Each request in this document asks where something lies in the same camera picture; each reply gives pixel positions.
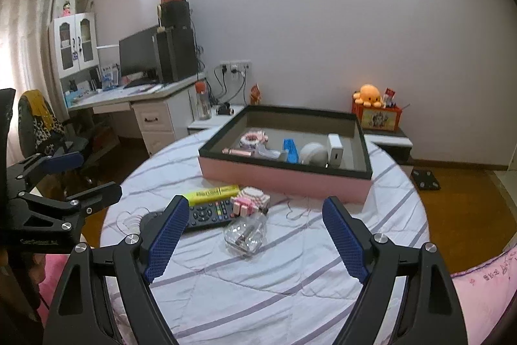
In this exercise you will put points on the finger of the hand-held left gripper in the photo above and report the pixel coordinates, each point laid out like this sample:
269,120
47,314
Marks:
101,193
64,161

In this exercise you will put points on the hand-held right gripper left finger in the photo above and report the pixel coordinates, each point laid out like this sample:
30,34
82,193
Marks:
167,240

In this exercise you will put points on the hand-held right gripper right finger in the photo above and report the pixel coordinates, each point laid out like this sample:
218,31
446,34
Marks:
343,244

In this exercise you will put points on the black remote control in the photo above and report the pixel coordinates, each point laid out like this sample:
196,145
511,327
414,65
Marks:
206,213

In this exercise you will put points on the yellow highlighter marker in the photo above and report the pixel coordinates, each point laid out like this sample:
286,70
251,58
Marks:
210,193

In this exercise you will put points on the clear plastic bag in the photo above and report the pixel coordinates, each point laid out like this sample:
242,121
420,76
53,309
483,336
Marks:
244,236

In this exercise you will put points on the pink box with dark rim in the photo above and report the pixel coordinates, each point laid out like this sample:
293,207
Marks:
282,179

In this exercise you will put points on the pink white block toy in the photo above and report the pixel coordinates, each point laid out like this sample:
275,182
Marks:
250,199

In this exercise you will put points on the white power adapter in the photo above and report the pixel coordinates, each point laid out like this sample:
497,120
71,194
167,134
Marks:
334,149

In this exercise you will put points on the blue battery pack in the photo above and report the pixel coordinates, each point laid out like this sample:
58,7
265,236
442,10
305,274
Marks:
290,150

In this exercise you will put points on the person's left forearm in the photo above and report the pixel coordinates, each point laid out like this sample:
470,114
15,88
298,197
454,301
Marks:
16,296

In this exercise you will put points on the chair with leopard cloth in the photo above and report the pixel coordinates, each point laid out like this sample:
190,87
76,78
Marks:
40,139

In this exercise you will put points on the pink floor mat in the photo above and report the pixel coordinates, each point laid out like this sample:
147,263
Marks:
56,276

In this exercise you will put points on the yellow cloth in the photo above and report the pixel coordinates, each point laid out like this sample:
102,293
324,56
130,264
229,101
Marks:
40,108

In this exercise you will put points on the white desk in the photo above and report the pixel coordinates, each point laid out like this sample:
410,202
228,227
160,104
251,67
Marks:
157,118

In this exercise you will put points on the white round ball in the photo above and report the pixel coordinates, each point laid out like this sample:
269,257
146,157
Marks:
313,155

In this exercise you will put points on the blue white box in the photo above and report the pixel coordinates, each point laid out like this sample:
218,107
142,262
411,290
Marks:
111,76

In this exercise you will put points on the black bathroom scale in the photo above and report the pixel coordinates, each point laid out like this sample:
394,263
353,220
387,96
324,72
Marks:
426,179

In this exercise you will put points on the black keyboard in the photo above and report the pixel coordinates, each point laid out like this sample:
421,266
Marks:
141,83

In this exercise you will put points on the white dark nightstand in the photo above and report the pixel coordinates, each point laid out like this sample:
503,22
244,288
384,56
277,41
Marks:
394,145

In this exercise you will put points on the pink tube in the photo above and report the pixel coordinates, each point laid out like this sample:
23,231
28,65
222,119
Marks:
238,152

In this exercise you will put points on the clear plastic holder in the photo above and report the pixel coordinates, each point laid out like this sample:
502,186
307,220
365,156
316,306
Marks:
271,154

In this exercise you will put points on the white glass door cabinet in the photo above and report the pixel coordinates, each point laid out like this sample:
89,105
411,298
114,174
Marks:
76,42

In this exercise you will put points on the white low side table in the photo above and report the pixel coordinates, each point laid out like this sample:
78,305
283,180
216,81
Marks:
210,123

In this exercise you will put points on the orange printed storage box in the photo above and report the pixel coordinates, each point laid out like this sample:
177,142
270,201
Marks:
377,118

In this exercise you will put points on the black monitor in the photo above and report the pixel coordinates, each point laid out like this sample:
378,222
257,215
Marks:
137,52

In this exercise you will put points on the water bottle with orange cap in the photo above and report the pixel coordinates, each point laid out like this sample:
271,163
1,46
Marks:
203,102

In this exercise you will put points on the small black gadget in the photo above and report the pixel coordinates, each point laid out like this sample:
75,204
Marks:
224,109

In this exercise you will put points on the orange octopus plush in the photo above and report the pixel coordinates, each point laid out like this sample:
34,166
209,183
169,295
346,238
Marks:
368,95

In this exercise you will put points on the small doll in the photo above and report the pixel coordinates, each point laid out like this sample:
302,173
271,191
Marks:
67,9

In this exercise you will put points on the pink printed quilt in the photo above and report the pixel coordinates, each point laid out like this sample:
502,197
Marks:
484,300

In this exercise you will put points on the red white small package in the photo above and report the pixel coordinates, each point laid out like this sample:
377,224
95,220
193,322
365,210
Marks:
389,97

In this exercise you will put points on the black computer tower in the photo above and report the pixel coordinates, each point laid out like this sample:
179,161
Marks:
177,54

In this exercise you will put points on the black box on tower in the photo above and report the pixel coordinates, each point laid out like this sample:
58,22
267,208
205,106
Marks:
175,13

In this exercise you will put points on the white wall socket strip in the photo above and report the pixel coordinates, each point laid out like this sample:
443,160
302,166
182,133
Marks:
236,67

